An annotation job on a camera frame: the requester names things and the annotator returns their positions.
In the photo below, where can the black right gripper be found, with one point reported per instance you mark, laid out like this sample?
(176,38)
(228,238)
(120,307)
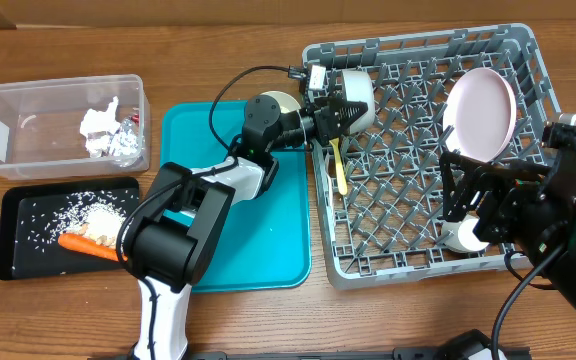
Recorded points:
(499,202)

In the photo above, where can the clear plastic bin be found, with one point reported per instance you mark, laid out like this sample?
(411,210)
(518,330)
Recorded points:
(40,120)

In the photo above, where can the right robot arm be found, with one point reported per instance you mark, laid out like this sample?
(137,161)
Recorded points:
(531,205)

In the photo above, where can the spilled rice and crumbs pile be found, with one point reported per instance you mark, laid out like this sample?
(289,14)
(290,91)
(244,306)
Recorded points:
(95,215)

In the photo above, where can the black tray bin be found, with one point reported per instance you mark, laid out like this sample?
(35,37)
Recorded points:
(18,261)

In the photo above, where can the white bowl with nuts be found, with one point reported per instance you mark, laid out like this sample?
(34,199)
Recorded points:
(278,101)

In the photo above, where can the grey dishwasher rack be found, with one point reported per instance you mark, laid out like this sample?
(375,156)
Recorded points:
(387,229)

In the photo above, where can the white napkin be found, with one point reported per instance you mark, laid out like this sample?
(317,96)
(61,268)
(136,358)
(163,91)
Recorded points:
(98,127)

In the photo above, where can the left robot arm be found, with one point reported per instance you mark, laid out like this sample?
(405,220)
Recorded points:
(168,241)

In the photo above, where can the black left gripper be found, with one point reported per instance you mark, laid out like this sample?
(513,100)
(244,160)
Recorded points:
(328,122)

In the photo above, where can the white bowl with crumbs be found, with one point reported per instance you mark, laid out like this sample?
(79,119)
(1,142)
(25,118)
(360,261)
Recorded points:
(357,86)

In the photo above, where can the teal plastic tray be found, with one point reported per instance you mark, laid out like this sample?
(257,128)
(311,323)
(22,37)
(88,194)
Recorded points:
(266,242)

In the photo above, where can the white plastic fork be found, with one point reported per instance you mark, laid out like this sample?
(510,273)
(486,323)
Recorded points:
(329,179)

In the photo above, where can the orange carrot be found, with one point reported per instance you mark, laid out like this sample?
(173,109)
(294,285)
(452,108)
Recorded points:
(80,244)

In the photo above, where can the yellow plastic spoon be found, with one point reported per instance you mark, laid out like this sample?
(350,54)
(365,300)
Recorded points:
(339,168)

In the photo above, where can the white paper cup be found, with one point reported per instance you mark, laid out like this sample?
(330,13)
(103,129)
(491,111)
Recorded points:
(460,237)

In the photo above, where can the white plate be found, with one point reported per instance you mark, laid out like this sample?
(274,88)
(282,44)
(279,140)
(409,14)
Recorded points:
(481,111)

